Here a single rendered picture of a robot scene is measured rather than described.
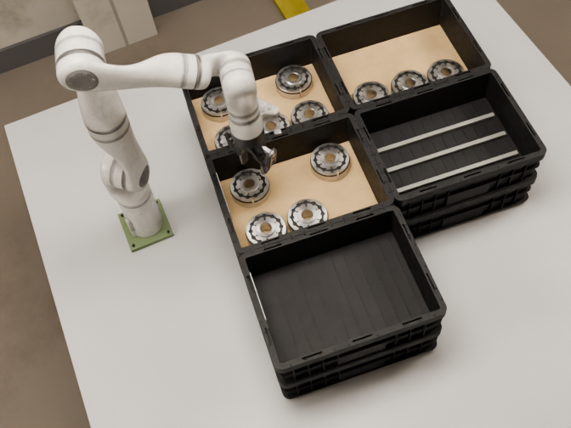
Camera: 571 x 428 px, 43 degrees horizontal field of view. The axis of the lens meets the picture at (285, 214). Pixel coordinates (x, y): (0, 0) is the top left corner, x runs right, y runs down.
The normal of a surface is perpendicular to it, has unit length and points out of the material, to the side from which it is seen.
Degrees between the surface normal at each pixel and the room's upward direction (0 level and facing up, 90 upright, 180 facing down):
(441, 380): 0
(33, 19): 90
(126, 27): 90
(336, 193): 0
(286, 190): 0
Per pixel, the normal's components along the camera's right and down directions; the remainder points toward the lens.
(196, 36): -0.08, -0.52
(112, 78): 0.36, 0.75
